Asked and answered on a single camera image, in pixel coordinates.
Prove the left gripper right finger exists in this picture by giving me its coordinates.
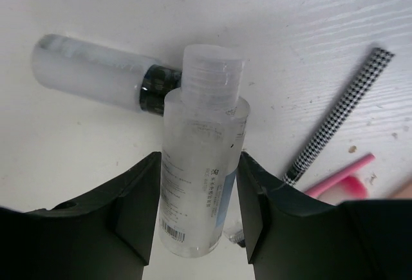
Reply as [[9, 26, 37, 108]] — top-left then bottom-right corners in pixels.
[[237, 153, 411, 279]]

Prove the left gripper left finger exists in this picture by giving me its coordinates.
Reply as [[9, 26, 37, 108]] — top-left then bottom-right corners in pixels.
[[1, 152, 161, 279]]

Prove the checkered makeup pencil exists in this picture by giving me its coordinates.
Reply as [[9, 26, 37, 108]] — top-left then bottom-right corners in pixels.
[[283, 47, 395, 186]]

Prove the clear toner bottle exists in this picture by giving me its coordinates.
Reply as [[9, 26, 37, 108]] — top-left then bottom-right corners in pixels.
[[159, 44, 250, 258]]

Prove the frosted bottle black collar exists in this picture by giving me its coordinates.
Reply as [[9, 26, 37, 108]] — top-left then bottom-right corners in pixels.
[[32, 34, 182, 115]]

